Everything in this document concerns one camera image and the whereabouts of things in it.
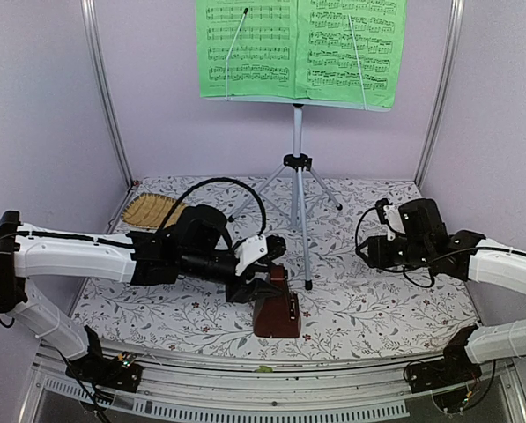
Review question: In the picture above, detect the green sheet music page one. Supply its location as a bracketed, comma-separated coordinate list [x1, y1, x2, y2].
[196, 0, 298, 98]

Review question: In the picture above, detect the aluminium corner post right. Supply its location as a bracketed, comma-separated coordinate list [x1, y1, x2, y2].
[414, 0, 465, 189]

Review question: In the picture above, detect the dark red metronome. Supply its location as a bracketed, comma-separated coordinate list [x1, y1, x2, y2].
[253, 265, 301, 339]

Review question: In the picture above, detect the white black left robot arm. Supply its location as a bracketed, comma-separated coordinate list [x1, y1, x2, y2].
[0, 205, 288, 392]

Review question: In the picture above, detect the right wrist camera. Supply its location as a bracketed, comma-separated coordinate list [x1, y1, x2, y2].
[374, 198, 405, 241]

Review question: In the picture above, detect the green sheet music stack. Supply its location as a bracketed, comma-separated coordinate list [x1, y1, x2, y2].
[294, 0, 407, 110]

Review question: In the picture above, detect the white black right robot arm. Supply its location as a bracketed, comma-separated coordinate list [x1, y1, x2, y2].
[355, 198, 526, 387]

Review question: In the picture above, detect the white perforated music stand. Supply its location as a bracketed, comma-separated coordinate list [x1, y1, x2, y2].
[198, 0, 396, 291]

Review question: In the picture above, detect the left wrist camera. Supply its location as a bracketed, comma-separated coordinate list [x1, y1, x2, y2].
[234, 234, 286, 276]

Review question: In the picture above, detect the aluminium corner post left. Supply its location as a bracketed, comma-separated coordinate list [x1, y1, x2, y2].
[80, 0, 134, 188]

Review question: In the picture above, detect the woven bamboo tray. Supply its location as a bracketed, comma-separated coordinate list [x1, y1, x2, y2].
[122, 193, 176, 229]

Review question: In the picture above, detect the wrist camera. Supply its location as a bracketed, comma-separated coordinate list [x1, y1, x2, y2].
[374, 198, 405, 241]
[234, 234, 286, 276]

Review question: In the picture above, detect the aluminium front rail frame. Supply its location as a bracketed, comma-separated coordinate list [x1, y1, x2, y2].
[19, 345, 526, 422]

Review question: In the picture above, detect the aluminium corner post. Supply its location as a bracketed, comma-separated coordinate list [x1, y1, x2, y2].
[414, 0, 465, 189]
[80, 0, 134, 188]

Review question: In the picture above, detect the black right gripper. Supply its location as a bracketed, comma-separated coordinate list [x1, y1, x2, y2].
[357, 234, 432, 269]

